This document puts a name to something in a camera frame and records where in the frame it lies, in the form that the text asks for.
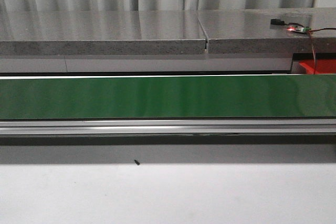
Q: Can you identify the grey stone countertop slab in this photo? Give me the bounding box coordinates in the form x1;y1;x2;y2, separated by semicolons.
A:
197;7;335;54
1;10;206;56

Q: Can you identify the red plastic bin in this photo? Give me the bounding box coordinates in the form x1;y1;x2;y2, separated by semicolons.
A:
299;59;336;74

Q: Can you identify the green conveyor belt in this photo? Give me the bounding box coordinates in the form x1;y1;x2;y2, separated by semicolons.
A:
1;74;335;120

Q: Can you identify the small green circuit board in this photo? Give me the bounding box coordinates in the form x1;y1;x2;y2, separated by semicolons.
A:
287;26;311;34

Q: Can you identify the grey stone countertop slab left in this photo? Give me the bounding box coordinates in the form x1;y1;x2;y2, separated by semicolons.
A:
1;10;206;56

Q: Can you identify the black usb plug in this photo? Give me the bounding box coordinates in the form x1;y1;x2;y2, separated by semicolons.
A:
270;18;286;26

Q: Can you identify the grey stone countertop slab right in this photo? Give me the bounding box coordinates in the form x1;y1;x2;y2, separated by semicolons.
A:
197;7;335;54

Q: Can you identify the red and brown wire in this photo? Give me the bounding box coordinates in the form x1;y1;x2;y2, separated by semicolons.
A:
306;28;336;76

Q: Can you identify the aluminium conveyor side rail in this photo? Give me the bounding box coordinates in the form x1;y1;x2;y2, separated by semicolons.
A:
1;118;335;136

